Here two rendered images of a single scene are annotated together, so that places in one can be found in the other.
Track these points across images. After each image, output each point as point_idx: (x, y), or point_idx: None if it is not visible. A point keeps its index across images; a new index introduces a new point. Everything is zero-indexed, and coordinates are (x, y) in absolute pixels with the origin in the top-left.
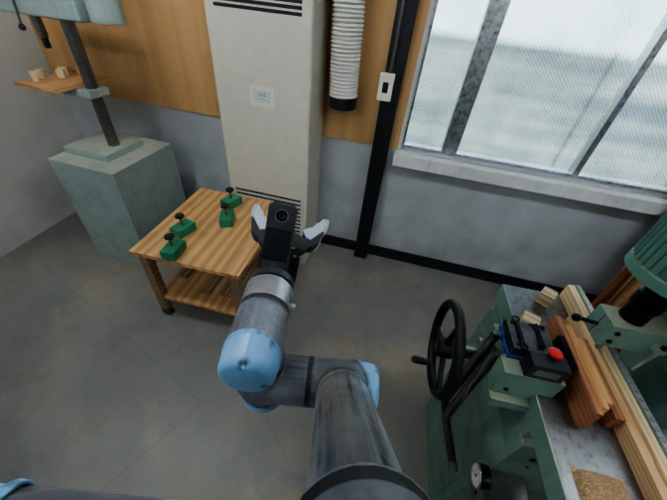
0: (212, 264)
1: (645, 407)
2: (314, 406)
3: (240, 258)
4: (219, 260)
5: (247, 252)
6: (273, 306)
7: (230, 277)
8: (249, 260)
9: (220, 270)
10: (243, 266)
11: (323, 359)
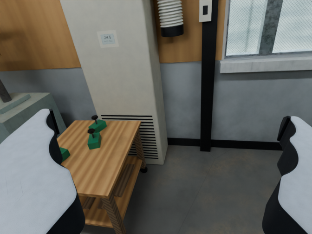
0: (83, 186)
1: None
2: None
3: (108, 176)
4: (89, 181)
5: (114, 168)
6: None
7: (100, 197)
8: (116, 176)
9: (91, 191)
10: (111, 184)
11: None
